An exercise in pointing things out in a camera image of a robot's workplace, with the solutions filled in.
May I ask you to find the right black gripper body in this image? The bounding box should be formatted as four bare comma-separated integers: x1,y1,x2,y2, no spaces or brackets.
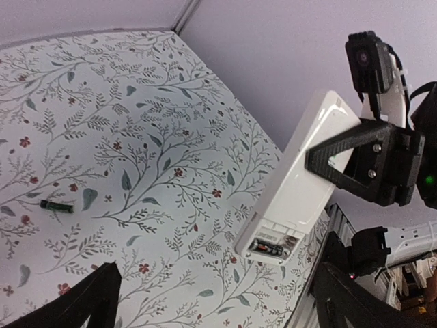
375,129,425,206

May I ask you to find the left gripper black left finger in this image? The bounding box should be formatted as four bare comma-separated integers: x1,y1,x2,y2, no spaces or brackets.
1,262,122,327

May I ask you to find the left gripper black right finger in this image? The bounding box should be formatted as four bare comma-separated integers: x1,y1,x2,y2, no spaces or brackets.
314,262,410,327

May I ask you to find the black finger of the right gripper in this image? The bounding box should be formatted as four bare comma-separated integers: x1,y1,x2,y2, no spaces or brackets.
305,121,398,205

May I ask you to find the white remote control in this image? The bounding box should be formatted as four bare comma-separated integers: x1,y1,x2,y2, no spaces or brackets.
234,90,360,265

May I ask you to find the black battery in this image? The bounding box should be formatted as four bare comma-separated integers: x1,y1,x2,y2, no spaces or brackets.
40,200,74,214
249,238,290,258

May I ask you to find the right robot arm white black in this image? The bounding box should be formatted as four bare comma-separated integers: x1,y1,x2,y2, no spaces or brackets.
305,82,436,278

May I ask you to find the floral patterned table mat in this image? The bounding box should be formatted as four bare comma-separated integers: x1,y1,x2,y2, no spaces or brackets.
1,31,328,327

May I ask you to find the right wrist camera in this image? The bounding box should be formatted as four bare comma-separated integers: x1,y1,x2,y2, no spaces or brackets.
345,31,410,129

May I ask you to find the right aluminium frame post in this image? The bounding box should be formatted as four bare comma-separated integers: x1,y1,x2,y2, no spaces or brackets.
171,0,202,35

